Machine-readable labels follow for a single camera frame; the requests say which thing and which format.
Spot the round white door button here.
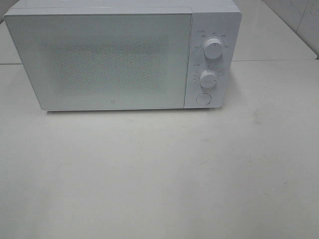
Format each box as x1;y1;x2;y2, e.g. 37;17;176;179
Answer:
196;93;211;106

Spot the white microwave door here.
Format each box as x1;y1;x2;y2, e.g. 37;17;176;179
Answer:
5;14;191;111

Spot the white upper power knob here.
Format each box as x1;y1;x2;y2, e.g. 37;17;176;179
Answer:
202;36;224;60

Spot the white timer knob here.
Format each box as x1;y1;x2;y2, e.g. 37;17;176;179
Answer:
199;70;218;89

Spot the white microwave oven body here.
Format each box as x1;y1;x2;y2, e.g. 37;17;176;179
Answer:
4;6;242;111

